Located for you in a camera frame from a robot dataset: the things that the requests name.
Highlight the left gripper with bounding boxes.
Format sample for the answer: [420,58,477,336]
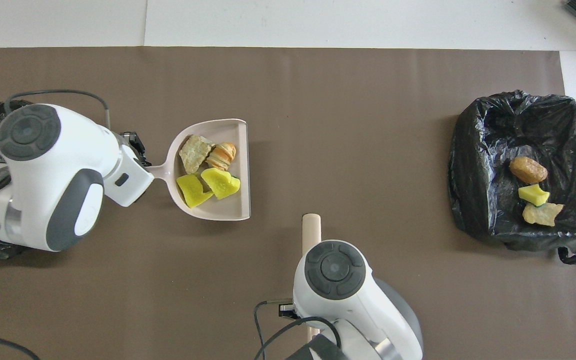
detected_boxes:
[102,131,155,208]

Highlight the tan lump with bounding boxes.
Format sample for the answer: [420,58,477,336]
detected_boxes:
[178,134,215,175]

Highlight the notched yellow sponge piece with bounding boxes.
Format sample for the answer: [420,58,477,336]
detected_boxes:
[175,173,215,209]

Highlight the beige hand brush black bristles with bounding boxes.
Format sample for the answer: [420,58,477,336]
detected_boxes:
[301,213,322,345]

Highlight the orange striped croissant toy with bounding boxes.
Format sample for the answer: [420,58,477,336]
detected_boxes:
[206,142,237,172]

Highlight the yellow sponge with green backing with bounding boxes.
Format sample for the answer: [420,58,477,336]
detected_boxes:
[200,167,242,201]

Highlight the beige plastic dustpan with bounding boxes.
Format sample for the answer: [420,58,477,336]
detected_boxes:
[145,118,252,222]

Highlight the small yellow sponge piece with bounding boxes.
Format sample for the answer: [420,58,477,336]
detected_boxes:
[518,183,551,207]

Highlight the pale translucent lump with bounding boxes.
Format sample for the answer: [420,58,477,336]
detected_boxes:
[522,201,565,227]

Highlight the brown potato-shaped lump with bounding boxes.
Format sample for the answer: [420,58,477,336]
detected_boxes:
[509,156,549,184]

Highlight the bin lined with black bag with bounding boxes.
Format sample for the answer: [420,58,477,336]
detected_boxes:
[448,90,576,265]

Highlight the brown paper table mat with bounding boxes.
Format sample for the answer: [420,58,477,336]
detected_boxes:
[0,47,576,360]

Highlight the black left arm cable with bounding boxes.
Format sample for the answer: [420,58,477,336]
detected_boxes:
[0,89,112,360]

